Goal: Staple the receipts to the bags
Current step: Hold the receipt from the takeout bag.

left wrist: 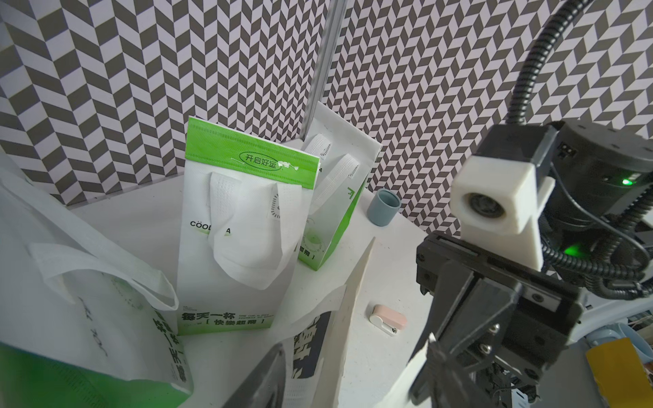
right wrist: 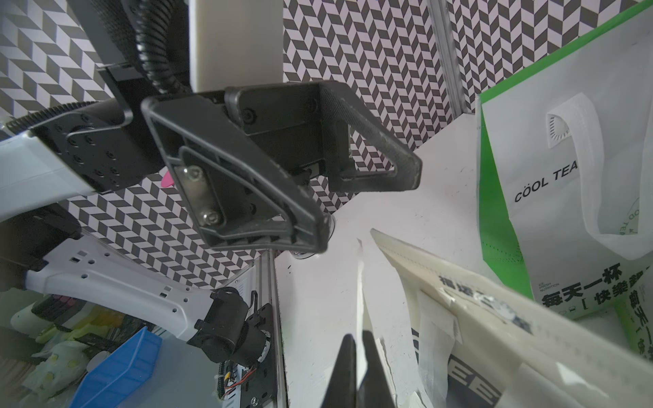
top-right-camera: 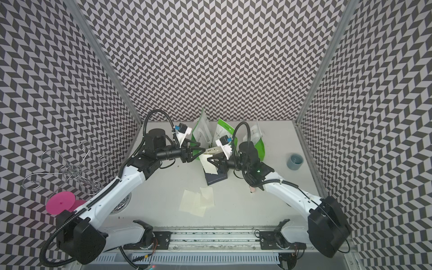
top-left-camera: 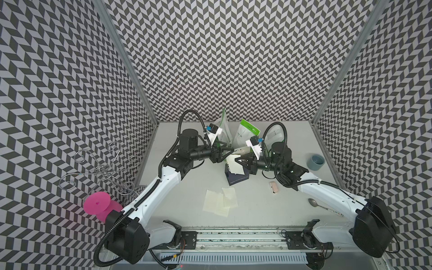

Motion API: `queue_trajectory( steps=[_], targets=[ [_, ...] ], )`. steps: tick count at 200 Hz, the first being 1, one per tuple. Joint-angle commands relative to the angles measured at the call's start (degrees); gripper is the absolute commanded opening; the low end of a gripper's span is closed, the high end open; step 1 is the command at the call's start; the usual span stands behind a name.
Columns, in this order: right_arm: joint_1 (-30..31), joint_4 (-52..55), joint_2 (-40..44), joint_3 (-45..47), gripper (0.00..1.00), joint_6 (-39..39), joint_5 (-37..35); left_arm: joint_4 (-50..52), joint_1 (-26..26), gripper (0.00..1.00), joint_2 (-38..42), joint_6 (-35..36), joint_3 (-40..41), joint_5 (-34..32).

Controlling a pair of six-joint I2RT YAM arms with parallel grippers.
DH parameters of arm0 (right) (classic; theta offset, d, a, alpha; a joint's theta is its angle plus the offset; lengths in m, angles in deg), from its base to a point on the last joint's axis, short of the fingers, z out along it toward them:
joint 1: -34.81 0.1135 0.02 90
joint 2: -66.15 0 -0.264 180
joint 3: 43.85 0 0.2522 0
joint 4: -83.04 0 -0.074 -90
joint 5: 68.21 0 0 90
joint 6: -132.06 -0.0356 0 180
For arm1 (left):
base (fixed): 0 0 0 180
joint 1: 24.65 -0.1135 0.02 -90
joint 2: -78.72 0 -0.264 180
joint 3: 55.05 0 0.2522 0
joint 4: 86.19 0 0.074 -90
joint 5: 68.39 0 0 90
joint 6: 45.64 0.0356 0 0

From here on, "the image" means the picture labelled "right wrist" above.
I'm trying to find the white paper receipt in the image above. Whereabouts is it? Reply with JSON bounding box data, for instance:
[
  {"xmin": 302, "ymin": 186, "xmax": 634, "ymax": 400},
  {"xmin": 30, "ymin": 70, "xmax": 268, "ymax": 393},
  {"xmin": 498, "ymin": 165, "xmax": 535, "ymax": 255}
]
[{"xmin": 355, "ymin": 239, "xmax": 390, "ymax": 389}]

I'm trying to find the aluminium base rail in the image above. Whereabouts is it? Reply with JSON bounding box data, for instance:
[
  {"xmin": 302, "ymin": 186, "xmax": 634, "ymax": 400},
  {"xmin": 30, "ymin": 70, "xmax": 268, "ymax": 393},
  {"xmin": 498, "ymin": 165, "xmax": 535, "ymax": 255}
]
[{"xmin": 222, "ymin": 251, "xmax": 288, "ymax": 407}]

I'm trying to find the green white tea bag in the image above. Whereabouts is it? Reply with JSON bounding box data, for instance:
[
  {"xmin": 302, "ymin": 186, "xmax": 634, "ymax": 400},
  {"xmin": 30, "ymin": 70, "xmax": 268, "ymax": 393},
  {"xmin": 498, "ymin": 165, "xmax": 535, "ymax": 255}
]
[
  {"xmin": 616, "ymin": 270, "xmax": 652, "ymax": 362},
  {"xmin": 477, "ymin": 1, "xmax": 652, "ymax": 319}
]

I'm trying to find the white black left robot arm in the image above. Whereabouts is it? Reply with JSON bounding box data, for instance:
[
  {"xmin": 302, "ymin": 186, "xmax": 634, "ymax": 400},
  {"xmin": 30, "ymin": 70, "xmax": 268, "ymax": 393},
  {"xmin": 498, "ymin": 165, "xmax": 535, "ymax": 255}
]
[{"xmin": 1, "ymin": 1, "xmax": 432, "ymax": 287}]

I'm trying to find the green white tea bag middle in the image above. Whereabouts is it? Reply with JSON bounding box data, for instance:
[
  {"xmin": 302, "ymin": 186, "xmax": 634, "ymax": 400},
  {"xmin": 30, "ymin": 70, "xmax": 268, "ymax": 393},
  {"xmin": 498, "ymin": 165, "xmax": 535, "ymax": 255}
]
[{"xmin": 477, "ymin": 1, "xmax": 652, "ymax": 319}]

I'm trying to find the green white tea bag right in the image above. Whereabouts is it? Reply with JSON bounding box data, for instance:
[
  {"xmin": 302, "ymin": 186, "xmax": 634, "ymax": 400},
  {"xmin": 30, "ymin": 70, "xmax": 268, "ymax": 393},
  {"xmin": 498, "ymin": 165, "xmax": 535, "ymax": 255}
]
[{"xmin": 616, "ymin": 270, "xmax": 652, "ymax": 362}]

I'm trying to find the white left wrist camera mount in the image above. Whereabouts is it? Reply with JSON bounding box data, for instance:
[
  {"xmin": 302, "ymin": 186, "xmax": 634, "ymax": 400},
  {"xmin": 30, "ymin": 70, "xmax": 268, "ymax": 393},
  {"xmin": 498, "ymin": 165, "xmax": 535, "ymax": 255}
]
[{"xmin": 189, "ymin": 0, "xmax": 283, "ymax": 93}]

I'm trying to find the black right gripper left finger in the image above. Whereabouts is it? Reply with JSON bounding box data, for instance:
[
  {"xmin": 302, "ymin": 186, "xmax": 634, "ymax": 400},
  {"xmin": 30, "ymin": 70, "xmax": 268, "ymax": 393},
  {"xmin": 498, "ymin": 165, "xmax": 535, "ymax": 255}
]
[{"xmin": 321, "ymin": 334, "xmax": 357, "ymax": 408}]

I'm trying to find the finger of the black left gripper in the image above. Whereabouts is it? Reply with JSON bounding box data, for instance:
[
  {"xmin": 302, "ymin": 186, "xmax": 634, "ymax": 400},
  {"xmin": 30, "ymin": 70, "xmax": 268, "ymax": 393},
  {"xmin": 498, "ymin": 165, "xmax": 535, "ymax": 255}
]
[
  {"xmin": 318, "ymin": 81, "xmax": 423, "ymax": 193},
  {"xmin": 141, "ymin": 95, "xmax": 330, "ymax": 253}
]

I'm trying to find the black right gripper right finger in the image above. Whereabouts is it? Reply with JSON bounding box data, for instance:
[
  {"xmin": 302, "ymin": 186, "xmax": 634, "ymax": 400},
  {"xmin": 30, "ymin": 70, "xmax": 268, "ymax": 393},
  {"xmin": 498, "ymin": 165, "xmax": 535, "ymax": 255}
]
[{"xmin": 357, "ymin": 331, "xmax": 396, "ymax": 408}]

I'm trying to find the blue plastic bin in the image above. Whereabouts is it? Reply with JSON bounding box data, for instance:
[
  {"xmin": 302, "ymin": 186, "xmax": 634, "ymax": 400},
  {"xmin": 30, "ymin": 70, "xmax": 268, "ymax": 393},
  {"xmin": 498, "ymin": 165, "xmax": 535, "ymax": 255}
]
[{"xmin": 70, "ymin": 327, "xmax": 163, "ymax": 408}]

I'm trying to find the navy and cream tote bag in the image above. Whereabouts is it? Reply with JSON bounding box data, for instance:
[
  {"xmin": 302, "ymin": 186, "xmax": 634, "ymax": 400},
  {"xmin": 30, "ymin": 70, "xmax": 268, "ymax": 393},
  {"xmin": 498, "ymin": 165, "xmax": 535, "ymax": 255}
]
[{"xmin": 371, "ymin": 231, "xmax": 652, "ymax": 407}]

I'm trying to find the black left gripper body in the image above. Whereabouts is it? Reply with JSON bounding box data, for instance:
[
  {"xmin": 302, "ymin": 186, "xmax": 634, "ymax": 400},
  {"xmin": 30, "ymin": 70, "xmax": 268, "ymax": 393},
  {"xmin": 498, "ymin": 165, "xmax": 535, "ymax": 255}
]
[{"xmin": 224, "ymin": 81, "xmax": 352, "ymax": 179}]

